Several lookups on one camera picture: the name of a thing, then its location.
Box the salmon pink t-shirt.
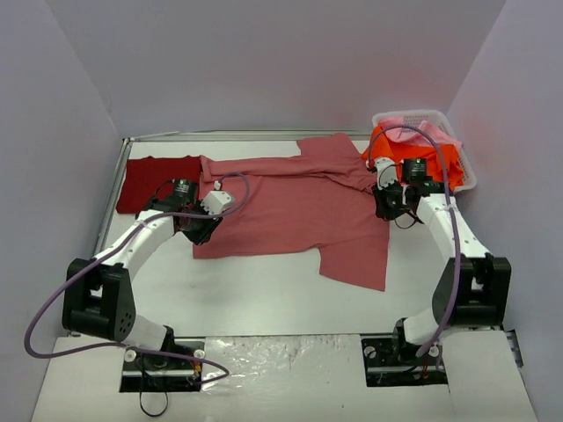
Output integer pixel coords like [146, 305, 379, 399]
[193, 133, 390, 291]

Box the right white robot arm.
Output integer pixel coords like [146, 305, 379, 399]
[372, 157, 512, 363]

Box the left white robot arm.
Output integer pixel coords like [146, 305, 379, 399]
[62, 179, 235, 367]

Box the folded dark red t-shirt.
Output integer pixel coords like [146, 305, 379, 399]
[116, 156, 201, 215]

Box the orange t-shirt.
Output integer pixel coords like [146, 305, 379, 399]
[371, 120, 464, 190]

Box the light pink t-shirt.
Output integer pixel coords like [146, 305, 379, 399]
[380, 114, 464, 146]

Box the white plastic basket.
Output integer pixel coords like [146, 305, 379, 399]
[371, 109, 479, 193]

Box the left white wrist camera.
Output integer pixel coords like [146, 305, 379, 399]
[201, 190, 236, 217]

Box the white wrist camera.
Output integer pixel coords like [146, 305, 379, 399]
[375, 157, 398, 190]
[201, 190, 236, 217]

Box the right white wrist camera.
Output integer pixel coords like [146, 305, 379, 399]
[375, 157, 398, 190]

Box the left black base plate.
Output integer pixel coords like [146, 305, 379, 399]
[119, 339, 205, 393]

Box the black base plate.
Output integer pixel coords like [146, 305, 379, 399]
[119, 339, 205, 393]
[361, 334, 448, 388]

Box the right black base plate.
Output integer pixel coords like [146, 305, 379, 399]
[361, 334, 448, 388]

